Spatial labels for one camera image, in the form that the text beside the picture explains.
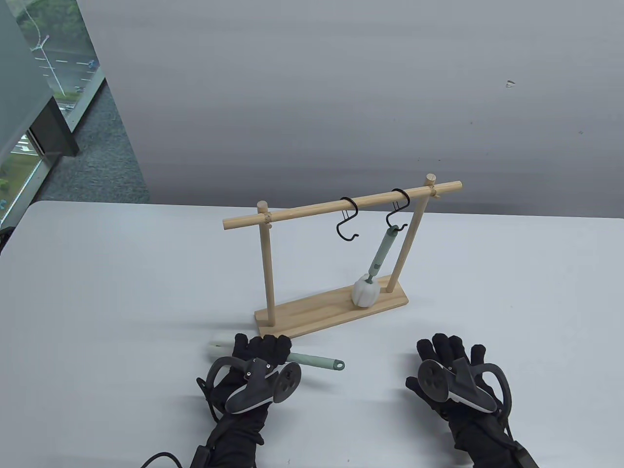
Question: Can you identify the person's right hand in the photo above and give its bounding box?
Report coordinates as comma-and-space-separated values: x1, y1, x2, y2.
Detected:
406, 333, 507, 427

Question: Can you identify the person's left hand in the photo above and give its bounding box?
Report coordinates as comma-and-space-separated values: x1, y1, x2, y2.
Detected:
197, 333, 293, 426

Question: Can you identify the green cup brush white head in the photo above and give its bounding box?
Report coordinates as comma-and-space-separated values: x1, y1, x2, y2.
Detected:
352, 225, 398, 309
209, 332, 346, 371

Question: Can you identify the black metal s-hook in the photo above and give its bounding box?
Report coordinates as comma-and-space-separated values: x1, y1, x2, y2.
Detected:
336, 197, 361, 242
386, 189, 410, 230

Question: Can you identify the person's right forearm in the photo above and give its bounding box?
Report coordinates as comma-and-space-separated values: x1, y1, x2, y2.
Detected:
448, 418, 528, 468

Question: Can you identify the person's left forearm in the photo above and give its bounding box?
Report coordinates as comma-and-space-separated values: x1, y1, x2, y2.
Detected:
205, 414, 269, 468

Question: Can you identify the grey right hand controller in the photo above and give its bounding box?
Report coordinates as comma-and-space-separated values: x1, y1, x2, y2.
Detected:
418, 358, 512, 415

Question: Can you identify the grey hand controller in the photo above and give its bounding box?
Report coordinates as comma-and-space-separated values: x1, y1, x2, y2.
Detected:
207, 356, 302, 415
418, 358, 512, 415

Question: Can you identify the grey left hand controller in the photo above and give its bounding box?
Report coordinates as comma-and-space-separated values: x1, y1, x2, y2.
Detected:
207, 356, 302, 415

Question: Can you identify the wooden hanging rack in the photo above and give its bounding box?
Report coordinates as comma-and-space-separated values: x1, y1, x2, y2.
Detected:
223, 174, 463, 339

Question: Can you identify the dark window ledge block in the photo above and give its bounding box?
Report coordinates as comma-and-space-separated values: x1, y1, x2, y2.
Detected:
28, 105, 80, 157

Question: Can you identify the glass window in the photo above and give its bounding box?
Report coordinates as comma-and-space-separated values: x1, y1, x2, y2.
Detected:
0, 0, 109, 225

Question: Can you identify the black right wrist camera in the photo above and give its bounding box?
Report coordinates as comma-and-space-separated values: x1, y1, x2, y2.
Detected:
512, 441, 540, 468

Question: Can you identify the black cable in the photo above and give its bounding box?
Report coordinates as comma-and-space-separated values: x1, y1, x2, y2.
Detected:
141, 452, 184, 468

